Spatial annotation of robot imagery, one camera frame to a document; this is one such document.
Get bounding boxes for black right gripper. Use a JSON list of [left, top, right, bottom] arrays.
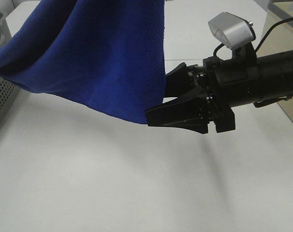
[[145, 57, 258, 133]]

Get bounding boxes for blue microfibre towel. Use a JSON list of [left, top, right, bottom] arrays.
[[0, 0, 165, 124]]

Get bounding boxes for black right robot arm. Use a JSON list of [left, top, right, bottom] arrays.
[[145, 44, 293, 134]]

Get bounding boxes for beige fabric storage box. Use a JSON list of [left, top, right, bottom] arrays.
[[267, 0, 293, 123]]

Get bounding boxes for grey perforated plastic basket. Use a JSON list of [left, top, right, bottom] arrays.
[[0, 11, 20, 127]]

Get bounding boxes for black right camera cable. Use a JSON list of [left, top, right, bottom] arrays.
[[213, 14, 293, 58]]

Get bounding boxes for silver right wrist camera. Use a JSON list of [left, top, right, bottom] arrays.
[[208, 12, 256, 50]]

